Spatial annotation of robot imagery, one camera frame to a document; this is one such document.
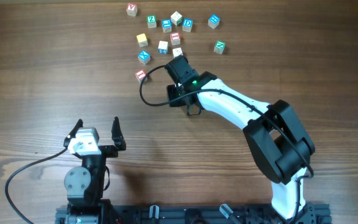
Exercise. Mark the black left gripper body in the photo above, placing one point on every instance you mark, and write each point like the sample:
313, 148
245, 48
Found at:
96, 164

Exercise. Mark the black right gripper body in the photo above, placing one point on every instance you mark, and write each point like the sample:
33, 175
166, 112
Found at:
174, 92

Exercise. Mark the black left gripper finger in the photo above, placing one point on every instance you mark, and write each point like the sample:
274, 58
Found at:
72, 133
117, 136

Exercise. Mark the green J letter block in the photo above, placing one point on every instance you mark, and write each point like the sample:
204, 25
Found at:
177, 52

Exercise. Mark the red I letter block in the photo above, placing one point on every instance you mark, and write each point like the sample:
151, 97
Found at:
141, 75

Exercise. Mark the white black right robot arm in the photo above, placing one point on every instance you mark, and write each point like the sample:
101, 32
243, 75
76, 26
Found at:
279, 144

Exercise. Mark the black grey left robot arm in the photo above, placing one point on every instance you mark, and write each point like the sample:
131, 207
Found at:
85, 184

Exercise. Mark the blue 2 number block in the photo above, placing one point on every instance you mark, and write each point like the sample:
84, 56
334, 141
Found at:
163, 47

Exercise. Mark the red E letter block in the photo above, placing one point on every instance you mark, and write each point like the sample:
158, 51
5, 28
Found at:
175, 38

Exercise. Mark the green N letter block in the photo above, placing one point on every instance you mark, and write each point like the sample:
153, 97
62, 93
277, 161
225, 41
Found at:
219, 47

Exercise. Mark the blue X letter block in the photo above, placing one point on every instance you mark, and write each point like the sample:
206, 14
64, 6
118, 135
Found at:
144, 57

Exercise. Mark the blue D letter block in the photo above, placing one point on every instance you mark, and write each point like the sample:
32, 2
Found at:
187, 25

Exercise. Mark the blue L letter block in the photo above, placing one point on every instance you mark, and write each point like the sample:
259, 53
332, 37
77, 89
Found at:
166, 25

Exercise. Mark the yellow top block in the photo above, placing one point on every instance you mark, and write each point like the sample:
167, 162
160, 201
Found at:
142, 40

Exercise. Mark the plain top green-sided block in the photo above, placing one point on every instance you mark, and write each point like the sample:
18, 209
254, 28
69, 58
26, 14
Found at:
176, 18

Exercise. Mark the blue symbol block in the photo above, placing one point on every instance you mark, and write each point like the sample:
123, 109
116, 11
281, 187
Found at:
213, 21

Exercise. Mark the green Z letter block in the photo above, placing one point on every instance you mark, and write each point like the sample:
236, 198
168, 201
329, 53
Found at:
151, 21

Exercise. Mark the red Y letter block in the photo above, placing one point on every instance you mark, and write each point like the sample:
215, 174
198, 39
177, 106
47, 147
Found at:
131, 9

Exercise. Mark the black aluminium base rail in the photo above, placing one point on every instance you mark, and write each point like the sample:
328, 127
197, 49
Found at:
254, 213

